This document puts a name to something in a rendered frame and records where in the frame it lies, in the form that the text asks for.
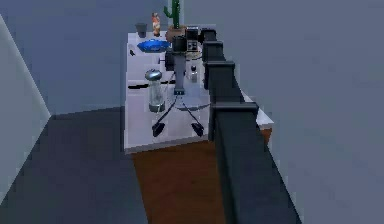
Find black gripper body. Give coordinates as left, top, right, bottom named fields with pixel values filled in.
left=164, top=35, right=188, bottom=97

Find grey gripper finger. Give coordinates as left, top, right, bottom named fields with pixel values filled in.
left=151, top=95, right=180, bottom=138
left=180, top=95, right=205, bottom=138

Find large glass shaker silver cap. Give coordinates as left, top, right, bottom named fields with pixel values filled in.
left=144, top=68, right=167, bottom=114

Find white-topped brown counter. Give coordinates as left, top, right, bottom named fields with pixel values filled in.
left=123, top=23, right=275, bottom=224

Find blue plate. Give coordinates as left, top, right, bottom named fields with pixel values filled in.
left=136, top=38, right=172, bottom=54

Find green cactus in brown pot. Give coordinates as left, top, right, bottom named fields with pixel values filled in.
left=162, top=0, right=188, bottom=43

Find orange figurine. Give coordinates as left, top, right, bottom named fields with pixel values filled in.
left=151, top=12, right=162, bottom=37

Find grey cup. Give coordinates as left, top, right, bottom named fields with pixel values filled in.
left=134, top=22, right=149, bottom=39

